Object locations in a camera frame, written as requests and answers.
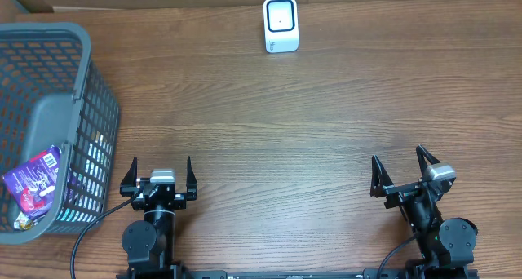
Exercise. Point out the purple sanitary pad pack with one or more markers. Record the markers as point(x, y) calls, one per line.
point(33, 183)

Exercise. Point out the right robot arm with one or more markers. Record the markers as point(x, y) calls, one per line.
point(446, 245)

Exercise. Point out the white barcode scanner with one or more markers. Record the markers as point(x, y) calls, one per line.
point(281, 26)

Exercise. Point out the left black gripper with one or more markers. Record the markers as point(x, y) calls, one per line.
point(158, 191)

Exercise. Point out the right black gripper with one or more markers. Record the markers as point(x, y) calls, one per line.
point(382, 183)

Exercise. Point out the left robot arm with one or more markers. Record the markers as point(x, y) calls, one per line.
point(149, 242)

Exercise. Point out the grey plastic mesh basket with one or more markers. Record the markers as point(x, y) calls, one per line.
point(53, 95)

